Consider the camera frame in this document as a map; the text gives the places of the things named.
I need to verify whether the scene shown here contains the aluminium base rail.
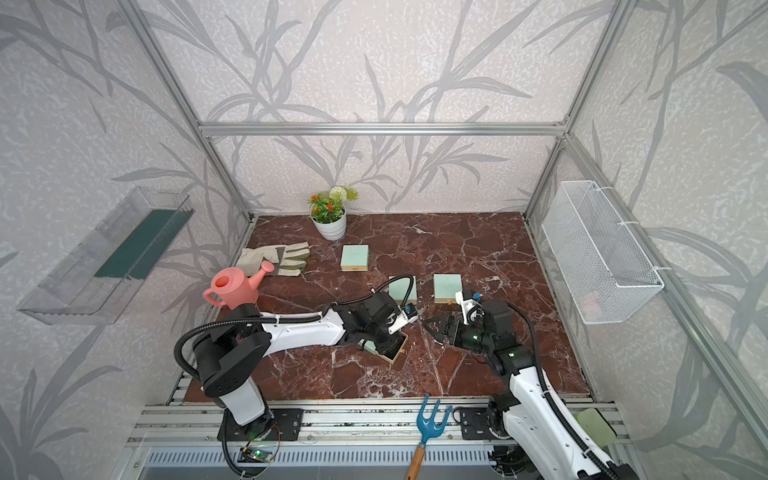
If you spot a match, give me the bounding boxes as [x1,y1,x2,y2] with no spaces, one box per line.
[126,397,516,467]

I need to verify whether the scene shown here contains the blue hand rake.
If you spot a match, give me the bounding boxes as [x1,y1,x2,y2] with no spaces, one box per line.
[405,395,453,480]

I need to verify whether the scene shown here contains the potted plant white pot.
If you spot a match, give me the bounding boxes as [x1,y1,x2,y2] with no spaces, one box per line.
[308,186,358,241]

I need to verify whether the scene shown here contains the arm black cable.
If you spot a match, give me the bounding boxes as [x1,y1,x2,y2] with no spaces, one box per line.
[479,299,619,480]
[173,274,416,382]

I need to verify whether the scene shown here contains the green work glove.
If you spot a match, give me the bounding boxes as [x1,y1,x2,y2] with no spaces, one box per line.
[575,408,617,449]

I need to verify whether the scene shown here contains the clear plastic wall shelf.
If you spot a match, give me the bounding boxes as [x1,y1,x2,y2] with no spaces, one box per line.
[18,187,194,325]

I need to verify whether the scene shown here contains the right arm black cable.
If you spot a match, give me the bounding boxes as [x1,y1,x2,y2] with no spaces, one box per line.
[479,299,619,480]

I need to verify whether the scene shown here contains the mint drawer jewelry box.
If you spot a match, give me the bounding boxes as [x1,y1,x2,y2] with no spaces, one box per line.
[388,276,417,303]

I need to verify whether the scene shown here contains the pink watering can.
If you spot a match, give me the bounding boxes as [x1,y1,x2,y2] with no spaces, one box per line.
[203,261,275,310]

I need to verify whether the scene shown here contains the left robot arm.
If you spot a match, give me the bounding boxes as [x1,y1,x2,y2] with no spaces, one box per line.
[173,291,418,443]

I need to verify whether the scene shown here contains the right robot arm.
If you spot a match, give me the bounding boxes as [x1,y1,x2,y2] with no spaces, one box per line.
[422,295,638,479]

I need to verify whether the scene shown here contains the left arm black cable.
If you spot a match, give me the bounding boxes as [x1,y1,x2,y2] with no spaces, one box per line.
[173,274,416,382]

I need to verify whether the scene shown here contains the beige gardening gloves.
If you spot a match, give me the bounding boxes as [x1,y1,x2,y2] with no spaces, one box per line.
[235,242,310,277]

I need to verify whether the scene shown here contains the white wire mesh basket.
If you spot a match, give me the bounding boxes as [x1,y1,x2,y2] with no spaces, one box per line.
[542,180,665,325]

